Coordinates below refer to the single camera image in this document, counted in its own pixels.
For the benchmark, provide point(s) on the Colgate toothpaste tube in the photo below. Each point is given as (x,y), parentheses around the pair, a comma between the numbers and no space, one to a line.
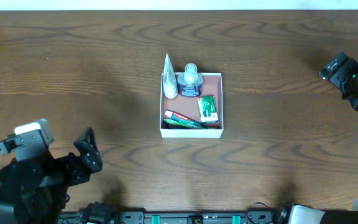
(183,119)

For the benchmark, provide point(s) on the green white soap packet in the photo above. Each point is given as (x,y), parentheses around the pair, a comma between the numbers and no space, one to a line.
(207,109)

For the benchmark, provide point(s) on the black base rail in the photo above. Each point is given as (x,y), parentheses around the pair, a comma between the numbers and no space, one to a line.
(101,213)

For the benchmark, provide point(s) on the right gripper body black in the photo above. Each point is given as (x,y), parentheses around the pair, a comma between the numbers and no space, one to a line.
(337,78)

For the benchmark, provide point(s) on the green toothbrush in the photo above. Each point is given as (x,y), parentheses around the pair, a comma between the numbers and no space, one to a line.
(189,126)

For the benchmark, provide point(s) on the blue clear bottle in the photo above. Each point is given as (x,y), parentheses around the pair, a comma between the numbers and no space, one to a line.
(190,81)

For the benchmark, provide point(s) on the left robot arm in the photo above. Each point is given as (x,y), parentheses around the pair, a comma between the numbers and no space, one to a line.
(33,187)

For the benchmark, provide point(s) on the white box with pink interior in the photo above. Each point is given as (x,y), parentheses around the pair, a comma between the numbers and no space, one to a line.
(212,85)

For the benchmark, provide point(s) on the white cream tube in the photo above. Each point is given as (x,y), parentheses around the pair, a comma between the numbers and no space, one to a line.
(169,81)

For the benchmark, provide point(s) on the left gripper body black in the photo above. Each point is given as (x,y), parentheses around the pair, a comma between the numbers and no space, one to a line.
(81,162)

